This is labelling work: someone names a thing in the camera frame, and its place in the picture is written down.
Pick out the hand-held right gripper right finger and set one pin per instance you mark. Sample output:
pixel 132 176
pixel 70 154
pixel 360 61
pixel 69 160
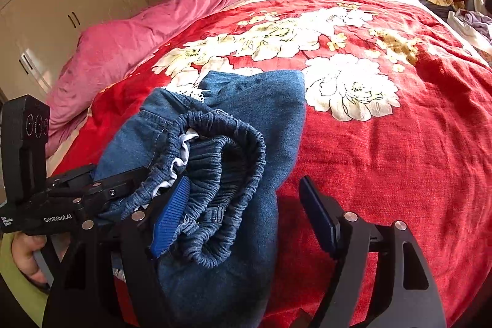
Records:
pixel 317 212

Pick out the red floral blanket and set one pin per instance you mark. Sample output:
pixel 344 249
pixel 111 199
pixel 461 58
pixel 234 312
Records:
pixel 384 159

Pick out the pink quilt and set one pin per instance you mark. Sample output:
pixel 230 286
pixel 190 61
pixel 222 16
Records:
pixel 134 43

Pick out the person's left hand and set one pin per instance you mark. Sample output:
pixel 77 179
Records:
pixel 27 255

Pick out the blue denim pants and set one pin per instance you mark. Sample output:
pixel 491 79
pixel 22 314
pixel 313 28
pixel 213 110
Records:
pixel 238 128

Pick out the cream wardrobe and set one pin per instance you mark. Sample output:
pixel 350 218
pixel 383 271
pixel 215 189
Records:
pixel 57 5

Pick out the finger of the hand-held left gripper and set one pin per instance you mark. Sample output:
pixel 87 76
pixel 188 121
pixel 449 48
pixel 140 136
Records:
pixel 115 187
pixel 75 174

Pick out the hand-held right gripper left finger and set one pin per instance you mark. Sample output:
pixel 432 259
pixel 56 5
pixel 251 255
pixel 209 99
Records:
pixel 169 220

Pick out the white laundry basket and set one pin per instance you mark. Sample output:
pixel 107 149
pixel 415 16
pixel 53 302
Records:
pixel 474 30

